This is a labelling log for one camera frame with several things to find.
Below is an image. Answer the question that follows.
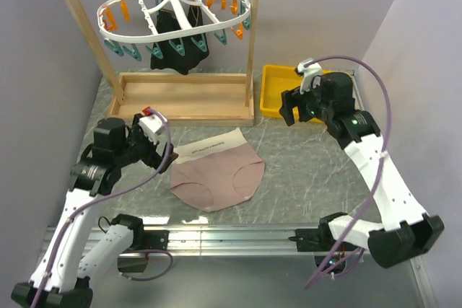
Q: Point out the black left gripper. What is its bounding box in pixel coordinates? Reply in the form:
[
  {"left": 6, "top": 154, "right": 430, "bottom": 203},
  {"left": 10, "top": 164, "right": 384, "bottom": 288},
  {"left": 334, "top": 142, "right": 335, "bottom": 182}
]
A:
[{"left": 115, "top": 113, "right": 178, "bottom": 172}]

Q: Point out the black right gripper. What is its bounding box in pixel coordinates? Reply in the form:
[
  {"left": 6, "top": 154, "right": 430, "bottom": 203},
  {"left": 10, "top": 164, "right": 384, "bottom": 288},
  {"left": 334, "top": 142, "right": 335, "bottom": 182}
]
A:
[{"left": 278, "top": 76, "right": 334, "bottom": 126}]

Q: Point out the pink and cream underwear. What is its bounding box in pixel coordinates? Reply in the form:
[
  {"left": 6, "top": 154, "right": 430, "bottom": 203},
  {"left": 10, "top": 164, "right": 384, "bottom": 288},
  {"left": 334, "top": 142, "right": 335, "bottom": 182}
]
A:
[{"left": 170, "top": 128, "right": 266, "bottom": 212}]

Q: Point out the teal clothes peg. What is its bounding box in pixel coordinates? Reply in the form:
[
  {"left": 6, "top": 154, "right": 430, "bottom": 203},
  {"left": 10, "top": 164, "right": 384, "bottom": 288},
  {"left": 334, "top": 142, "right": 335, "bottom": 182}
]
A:
[
  {"left": 103, "top": 38, "right": 124, "bottom": 56},
  {"left": 122, "top": 43, "right": 142, "bottom": 61}
]

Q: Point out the white oval clip hanger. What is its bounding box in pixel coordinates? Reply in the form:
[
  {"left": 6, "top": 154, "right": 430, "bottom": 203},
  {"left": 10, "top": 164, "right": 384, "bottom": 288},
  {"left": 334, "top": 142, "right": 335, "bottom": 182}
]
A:
[{"left": 97, "top": 0, "right": 252, "bottom": 45}]

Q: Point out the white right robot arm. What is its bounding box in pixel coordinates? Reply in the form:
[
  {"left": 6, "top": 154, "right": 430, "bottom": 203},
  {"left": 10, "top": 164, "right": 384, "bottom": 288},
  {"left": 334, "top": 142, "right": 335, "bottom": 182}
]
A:
[{"left": 279, "top": 71, "right": 444, "bottom": 268}]

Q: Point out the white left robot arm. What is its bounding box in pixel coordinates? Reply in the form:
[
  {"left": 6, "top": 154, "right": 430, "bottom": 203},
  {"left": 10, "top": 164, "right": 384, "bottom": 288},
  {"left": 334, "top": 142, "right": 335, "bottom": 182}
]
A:
[{"left": 11, "top": 107, "right": 177, "bottom": 307}]

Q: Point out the black hanging underwear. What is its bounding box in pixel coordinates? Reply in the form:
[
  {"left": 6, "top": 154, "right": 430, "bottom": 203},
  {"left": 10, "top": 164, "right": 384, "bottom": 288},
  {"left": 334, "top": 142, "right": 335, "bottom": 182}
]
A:
[{"left": 150, "top": 9, "right": 209, "bottom": 75}]

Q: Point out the yellow plastic tray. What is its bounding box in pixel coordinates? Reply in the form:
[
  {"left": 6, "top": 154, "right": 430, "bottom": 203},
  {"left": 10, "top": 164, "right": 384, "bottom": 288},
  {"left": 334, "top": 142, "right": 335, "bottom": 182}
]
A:
[{"left": 260, "top": 61, "right": 357, "bottom": 126}]

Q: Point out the orange clothes peg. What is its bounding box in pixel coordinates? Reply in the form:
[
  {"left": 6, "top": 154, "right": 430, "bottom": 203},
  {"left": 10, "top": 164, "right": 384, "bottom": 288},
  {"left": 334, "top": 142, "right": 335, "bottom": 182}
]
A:
[
  {"left": 103, "top": 6, "right": 118, "bottom": 32},
  {"left": 119, "top": 0, "right": 131, "bottom": 23},
  {"left": 230, "top": 22, "right": 245, "bottom": 40}
]

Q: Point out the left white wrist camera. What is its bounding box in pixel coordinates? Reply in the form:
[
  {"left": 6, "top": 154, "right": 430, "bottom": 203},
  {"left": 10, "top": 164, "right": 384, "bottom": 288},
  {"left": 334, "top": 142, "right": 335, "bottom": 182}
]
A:
[{"left": 139, "top": 107, "right": 167, "bottom": 144}]

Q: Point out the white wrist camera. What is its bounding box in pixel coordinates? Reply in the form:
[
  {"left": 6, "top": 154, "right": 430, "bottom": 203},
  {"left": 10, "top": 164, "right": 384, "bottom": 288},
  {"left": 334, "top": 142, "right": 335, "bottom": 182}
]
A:
[
  {"left": 139, "top": 107, "right": 167, "bottom": 144},
  {"left": 295, "top": 58, "right": 323, "bottom": 94}
]

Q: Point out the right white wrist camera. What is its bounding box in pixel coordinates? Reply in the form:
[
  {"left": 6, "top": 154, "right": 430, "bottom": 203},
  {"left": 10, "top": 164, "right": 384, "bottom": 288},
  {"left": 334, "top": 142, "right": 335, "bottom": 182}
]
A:
[{"left": 295, "top": 58, "right": 323, "bottom": 94}]

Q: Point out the wooden hanger rack frame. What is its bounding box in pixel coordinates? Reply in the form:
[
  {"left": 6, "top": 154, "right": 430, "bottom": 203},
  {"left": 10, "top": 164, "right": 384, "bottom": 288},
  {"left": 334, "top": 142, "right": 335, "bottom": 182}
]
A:
[{"left": 65, "top": 0, "right": 258, "bottom": 126}]

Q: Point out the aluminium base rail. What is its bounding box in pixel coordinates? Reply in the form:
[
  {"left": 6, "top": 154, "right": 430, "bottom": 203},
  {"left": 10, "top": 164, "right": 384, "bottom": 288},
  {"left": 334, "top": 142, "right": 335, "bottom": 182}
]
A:
[{"left": 39, "top": 223, "right": 365, "bottom": 257}]

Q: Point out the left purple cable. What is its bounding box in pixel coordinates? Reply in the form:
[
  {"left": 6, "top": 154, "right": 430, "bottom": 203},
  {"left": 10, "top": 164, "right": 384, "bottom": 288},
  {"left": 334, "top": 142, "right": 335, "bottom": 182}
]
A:
[{"left": 28, "top": 107, "right": 175, "bottom": 308}]

